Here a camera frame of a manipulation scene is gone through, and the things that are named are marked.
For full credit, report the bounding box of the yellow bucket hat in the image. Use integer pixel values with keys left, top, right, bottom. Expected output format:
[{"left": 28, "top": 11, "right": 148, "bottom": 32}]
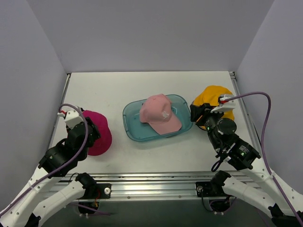
[{"left": 192, "top": 85, "right": 233, "bottom": 106}]

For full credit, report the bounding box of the magenta baseball cap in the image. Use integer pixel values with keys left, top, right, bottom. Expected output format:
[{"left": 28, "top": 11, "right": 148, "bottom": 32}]
[{"left": 82, "top": 110, "right": 112, "bottom": 156}]

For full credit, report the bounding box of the pink baseball cap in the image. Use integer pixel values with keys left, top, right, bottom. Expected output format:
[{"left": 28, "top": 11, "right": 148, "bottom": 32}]
[{"left": 139, "top": 94, "right": 182, "bottom": 135}]

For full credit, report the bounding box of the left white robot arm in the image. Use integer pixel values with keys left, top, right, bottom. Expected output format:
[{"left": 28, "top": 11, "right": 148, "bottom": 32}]
[{"left": 0, "top": 114, "right": 100, "bottom": 227}]

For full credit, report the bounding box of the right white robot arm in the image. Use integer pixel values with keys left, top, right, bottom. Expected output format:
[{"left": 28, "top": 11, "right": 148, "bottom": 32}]
[{"left": 190, "top": 104, "right": 303, "bottom": 227}]

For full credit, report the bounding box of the teal plastic tray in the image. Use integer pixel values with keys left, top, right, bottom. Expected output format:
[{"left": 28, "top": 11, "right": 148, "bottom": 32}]
[{"left": 123, "top": 94, "right": 193, "bottom": 142}]

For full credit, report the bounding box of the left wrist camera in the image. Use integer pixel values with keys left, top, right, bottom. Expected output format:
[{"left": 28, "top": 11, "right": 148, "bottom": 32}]
[{"left": 57, "top": 110, "right": 83, "bottom": 129}]

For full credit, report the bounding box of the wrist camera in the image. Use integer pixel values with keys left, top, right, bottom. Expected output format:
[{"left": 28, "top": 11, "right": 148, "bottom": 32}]
[
  {"left": 57, "top": 110, "right": 83, "bottom": 129},
  {"left": 211, "top": 94, "right": 236, "bottom": 113}
]

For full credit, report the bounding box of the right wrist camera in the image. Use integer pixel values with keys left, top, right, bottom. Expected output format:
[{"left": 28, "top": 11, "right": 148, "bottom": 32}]
[{"left": 211, "top": 94, "right": 236, "bottom": 113}]

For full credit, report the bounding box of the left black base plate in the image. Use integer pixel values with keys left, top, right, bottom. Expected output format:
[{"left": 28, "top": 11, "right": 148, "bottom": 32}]
[{"left": 95, "top": 183, "right": 112, "bottom": 200}]

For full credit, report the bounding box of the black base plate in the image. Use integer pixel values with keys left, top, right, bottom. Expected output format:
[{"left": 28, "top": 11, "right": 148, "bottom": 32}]
[
  {"left": 195, "top": 181, "right": 213, "bottom": 198},
  {"left": 95, "top": 183, "right": 112, "bottom": 200}
]

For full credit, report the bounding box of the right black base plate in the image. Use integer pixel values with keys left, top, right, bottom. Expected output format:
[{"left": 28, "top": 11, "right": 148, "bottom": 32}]
[{"left": 195, "top": 181, "right": 213, "bottom": 198}]

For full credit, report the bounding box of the aluminium mounting rail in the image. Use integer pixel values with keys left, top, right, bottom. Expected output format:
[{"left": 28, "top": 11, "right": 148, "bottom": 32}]
[{"left": 47, "top": 170, "right": 261, "bottom": 203}]

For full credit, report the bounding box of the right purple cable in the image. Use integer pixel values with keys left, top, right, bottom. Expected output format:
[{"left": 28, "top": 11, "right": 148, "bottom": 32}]
[{"left": 220, "top": 91, "right": 301, "bottom": 227}]

